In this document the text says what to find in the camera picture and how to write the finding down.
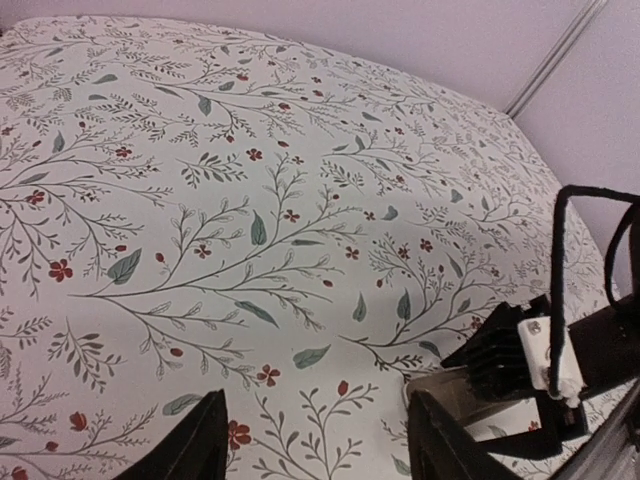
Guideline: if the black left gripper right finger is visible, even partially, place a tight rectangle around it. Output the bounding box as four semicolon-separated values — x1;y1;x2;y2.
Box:
407;391;519;480

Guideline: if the floral patterned table mat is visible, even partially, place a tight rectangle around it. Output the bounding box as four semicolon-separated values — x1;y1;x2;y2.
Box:
1;16;560;479

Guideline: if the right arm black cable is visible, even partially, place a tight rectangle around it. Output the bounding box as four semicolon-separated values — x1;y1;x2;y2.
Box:
547;184;640;391

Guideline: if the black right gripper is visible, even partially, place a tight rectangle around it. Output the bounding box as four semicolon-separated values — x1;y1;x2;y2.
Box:
407;369;640;480

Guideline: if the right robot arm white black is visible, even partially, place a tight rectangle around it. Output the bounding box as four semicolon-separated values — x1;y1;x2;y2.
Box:
407;295;639;479

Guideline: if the right aluminium frame post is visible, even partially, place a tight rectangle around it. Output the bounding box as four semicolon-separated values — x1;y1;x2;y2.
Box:
503;0;609;120

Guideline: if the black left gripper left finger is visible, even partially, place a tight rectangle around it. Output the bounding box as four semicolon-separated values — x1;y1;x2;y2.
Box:
115;390;229;480

